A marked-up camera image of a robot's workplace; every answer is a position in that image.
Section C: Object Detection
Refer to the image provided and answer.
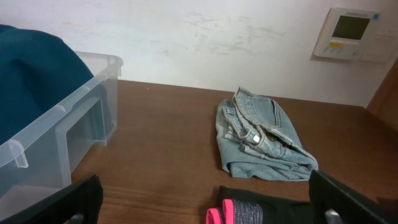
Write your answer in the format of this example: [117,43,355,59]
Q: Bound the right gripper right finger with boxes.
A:
[308,170,397,224]

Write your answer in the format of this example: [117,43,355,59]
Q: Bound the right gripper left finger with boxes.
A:
[1,175,103,224]

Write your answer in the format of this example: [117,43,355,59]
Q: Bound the blue garment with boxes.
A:
[1,25,94,143]

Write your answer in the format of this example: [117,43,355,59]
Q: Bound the clear plastic storage container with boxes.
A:
[1,52,123,220]

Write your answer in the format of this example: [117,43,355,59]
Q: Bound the black garment with red waistband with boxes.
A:
[205,186,315,224]

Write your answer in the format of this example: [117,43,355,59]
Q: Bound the light blue folded jeans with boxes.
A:
[215,87,318,182]

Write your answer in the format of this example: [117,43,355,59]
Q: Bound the wall control panel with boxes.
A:
[313,7,397,63]

